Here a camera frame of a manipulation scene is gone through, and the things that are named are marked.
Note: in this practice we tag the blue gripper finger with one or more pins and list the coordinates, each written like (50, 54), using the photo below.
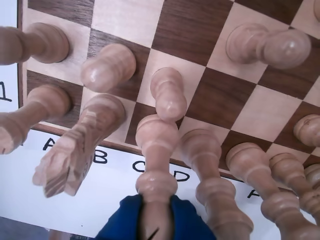
(190, 222)
(125, 220)

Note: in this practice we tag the light wooden bishop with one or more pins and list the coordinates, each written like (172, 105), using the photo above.
(290, 172)
(156, 150)

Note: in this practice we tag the light wooden queen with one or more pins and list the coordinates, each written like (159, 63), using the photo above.
(210, 175)

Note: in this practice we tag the light wooden king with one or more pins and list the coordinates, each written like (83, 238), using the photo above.
(252, 170)

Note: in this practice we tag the light wooden knight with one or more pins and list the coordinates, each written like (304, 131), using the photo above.
(82, 140)

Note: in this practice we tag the light wooden pawn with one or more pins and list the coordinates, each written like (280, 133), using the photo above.
(167, 95)
(307, 130)
(246, 42)
(105, 67)
(47, 42)

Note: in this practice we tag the light wooden rook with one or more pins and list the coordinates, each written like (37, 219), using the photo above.
(47, 102)

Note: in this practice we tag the white paper number strip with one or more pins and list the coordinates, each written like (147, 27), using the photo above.
(10, 72)

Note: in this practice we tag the wooden chessboard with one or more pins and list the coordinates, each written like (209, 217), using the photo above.
(187, 32)

